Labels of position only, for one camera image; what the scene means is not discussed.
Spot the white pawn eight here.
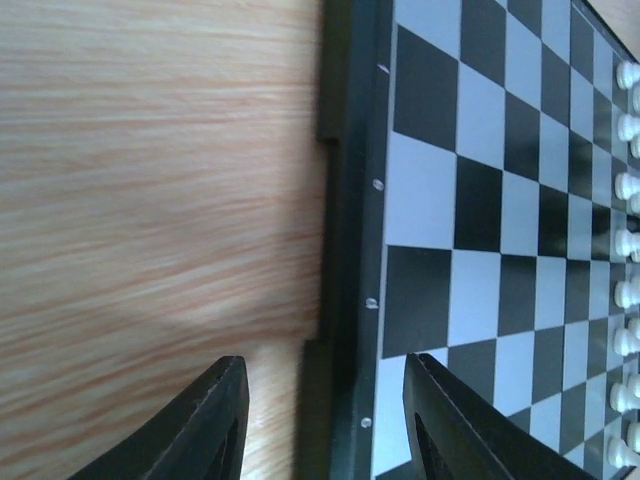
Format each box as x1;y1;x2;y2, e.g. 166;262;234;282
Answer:
607;437;640;469

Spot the white pawn one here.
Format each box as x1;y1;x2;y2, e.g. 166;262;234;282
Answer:
616;60;640;90

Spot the white pawn four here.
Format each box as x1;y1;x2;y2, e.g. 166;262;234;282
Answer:
614;229;640;257

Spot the white pawn three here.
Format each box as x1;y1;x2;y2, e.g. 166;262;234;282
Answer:
614;172;640;201

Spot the white pawn six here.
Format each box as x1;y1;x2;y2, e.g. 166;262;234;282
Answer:
613;328;640;357

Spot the white pawn seven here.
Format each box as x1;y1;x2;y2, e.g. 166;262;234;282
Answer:
609;383;640;413

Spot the black white chessboard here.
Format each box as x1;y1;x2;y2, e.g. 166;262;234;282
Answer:
294;1;639;479

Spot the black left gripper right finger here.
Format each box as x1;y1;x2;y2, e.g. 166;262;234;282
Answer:
403;352;600;479

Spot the white pawn five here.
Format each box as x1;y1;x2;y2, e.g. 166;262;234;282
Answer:
614;279;640;309

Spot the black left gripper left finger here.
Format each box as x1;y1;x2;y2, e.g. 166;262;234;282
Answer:
71;356;249;479

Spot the white pawn two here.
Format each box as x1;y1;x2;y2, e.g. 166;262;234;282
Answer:
617;114;640;142

